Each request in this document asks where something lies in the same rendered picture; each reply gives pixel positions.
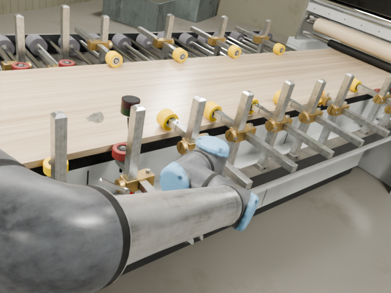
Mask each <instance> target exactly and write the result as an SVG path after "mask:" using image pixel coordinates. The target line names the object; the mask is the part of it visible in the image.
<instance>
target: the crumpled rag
mask: <svg viewBox="0 0 391 293"><path fill-rule="evenodd" d="M103 118H104V116H103V114H102V112H100V111H99V112H98V113H93V114H91V115H90V116H89V117H86V119H87V121H89V122H90V121H93V122H94V123H99V122H102V121H103Z"/></svg>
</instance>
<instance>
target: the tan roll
mask: <svg viewBox="0 0 391 293"><path fill-rule="evenodd" d="M307 23H309V24H312V25H314V26H313V30H314V31H316V32H318V33H321V34H323V35H326V36H328V37H330V38H333V39H335V40H338V41H340V42H343V43H345V44H348V45H351V46H353V47H355V48H358V49H360V50H362V51H365V52H368V53H370V54H372V55H375V56H377V57H380V58H382V59H385V60H388V61H390V62H391V44H389V43H387V42H384V41H381V40H378V39H376V38H373V37H370V36H368V35H365V34H363V33H359V32H358V31H354V30H352V29H349V28H347V27H344V26H341V25H339V24H336V23H333V22H330V21H328V20H325V19H322V18H318V19H317V20H316V21H313V20H311V19H308V20H307Z"/></svg>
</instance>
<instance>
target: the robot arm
mask: <svg viewBox="0 0 391 293"><path fill-rule="evenodd" d="M228 157H229V146H228V144H227V143H226V142H224V141H223V140H221V139H219V138H217V137H213V136H208V135H204V136H201V137H199V138H198V139H197V141H196V142H195V148H194V149H193V150H192V151H190V152H188V153H187V154H185V155H183V156H182V157H180V158H179V159H177V160H175V161H174V162H170V164H168V165H167V167H165V168H164V169H163V170H162V171H161V173H160V177H159V182H160V185H161V188H162V190H163V191H158V192H146V193H139V194H127V195H115V196H114V195H113V194H112V193H110V192H109V191H108V190H106V189H104V188H102V187H99V186H96V185H74V184H69V183H64V182H60V181H56V180H53V179H51V178H48V177H45V176H42V175H40V174H38V173H36V172H34V171H32V170H30V169H28V168H27V167H26V166H25V165H23V164H21V163H20V162H19V161H17V160H16V159H15V158H13V157H11V156H10V155H9V154H7V153H6V152H4V151H3V150H2V149H0V293H94V292H96V291H99V290H101V289H103V288H105V287H107V286H109V285H111V284H112V283H114V282H115V281H116V280H117V279H118V278H119V277H120V275H121V274H122V273H123V271H124V269H125V268H126V266H127V264H128V263H130V262H134V261H135V260H138V259H141V258H144V257H146V256H149V255H152V254H153V253H156V252H159V251H162V250H164V249H167V248H170V247H172V246H175V245H177V244H180V243H182V242H185V243H188V242H189V243H190V244H192V245H193V244H194V240H193V238H197V239H199V240H200V241H202V240H203V238H204V237H203V234H206V233H208V232H211V231H214V230H216V229H219V228H221V227H226V226H232V227H233V228H234V229H235V230H239V231H243V230H244V229H245V228H246V227H247V225H248V224H249V222H250V220H251V218H252V216H253V214H254V212H255V210H256V208H257V206H258V203H259V197H258V196H257V195H255V194H254V193H253V192H252V191H249V190H247V189H245V188H243V187H241V186H239V185H237V184H236V183H234V182H232V181H230V180H228V179H226V178H224V177H223V172H224V169H225V165H226V161H227V158H228Z"/></svg>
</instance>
